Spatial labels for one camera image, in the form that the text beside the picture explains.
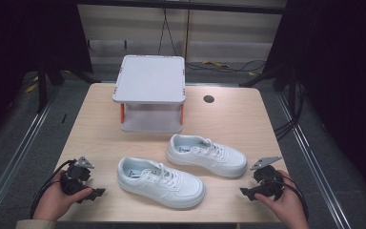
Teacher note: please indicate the person's left hand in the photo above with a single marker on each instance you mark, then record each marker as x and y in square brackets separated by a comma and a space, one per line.
[52, 203]

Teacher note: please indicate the yellow tape strip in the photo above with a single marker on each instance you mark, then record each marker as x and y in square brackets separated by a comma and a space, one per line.
[216, 64]
[31, 87]

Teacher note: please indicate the white sneaker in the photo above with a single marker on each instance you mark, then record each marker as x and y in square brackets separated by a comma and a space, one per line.
[225, 160]
[171, 187]

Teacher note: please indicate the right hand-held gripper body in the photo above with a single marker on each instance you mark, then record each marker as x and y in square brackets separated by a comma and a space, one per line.
[270, 181]

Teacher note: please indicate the person's right hand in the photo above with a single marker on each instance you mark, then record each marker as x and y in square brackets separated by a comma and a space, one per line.
[289, 210]

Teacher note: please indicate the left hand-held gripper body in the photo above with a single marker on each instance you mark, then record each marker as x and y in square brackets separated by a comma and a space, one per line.
[76, 178]

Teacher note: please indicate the dark round table grommet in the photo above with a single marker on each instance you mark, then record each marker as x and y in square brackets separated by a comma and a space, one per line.
[208, 99]

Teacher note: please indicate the small black floor object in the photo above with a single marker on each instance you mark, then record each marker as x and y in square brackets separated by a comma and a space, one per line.
[64, 118]

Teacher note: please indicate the dark curtain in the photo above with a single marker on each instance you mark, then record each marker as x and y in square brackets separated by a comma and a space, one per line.
[28, 35]
[340, 79]

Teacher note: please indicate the metal floor rail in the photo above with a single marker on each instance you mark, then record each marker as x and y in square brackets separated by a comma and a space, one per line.
[19, 152]
[311, 152]

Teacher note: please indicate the black metal stand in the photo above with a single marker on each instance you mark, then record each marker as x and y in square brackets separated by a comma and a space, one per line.
[42, 89]

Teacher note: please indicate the white storage box with lid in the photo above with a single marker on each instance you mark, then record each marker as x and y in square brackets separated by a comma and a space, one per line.
[151, 79]

